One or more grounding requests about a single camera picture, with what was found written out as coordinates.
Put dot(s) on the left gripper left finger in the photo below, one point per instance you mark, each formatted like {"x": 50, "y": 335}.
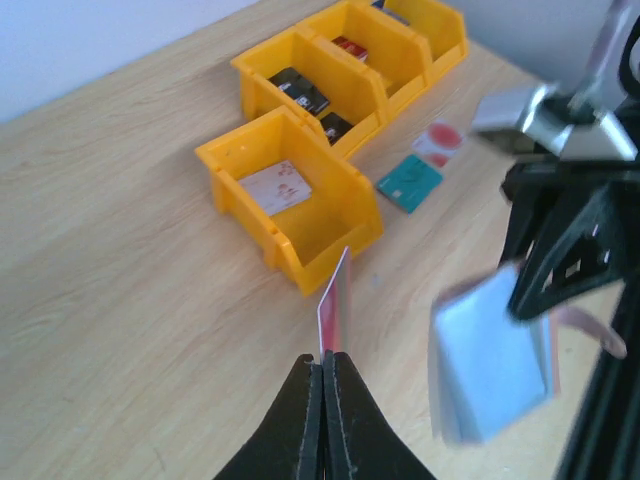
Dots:
{"x": 287, "y": 443}

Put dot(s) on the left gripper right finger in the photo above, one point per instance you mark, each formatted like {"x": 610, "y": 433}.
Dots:
{"x": 360, "y": 443}

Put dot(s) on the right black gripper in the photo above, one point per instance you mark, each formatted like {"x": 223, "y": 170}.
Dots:
{"x": 575, "y": 226}

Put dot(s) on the white card with red circles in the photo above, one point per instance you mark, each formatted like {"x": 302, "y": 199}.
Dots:
{"x": 438, "y": 144}

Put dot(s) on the teal card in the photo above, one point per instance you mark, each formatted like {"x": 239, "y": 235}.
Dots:
{"x": 409, "y": 183}

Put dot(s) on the yellow bin with beige cards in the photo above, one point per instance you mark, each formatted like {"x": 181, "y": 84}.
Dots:
{"x": 306, "y": 241}

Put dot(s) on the beige card stack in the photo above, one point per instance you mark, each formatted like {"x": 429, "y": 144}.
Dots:
{"x": 277, "y": 187}

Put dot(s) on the yellow bin with blue cards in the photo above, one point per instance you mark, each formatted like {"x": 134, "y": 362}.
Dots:
{"x": 442, "y": 26}

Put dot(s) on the yellow bin with red cards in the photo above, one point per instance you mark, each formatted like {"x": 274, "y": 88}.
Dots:
{"x": 400, "y": 59}

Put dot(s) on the black card stack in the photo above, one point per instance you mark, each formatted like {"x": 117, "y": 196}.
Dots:
{"x": 335, "y": 127}
{"x": 301, "y": 90}

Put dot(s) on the yellow bin with black cards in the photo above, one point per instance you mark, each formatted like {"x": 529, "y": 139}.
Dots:
{"x": 340, "y": 99}

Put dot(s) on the red card stack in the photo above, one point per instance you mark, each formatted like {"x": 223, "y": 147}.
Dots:
{"x": 354, "y": 49}

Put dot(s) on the blue card stack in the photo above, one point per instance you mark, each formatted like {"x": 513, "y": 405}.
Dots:
{"x": 381, "y": 5}

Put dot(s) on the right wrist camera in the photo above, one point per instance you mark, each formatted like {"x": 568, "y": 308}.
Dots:
{"x": 572, "y": 125}

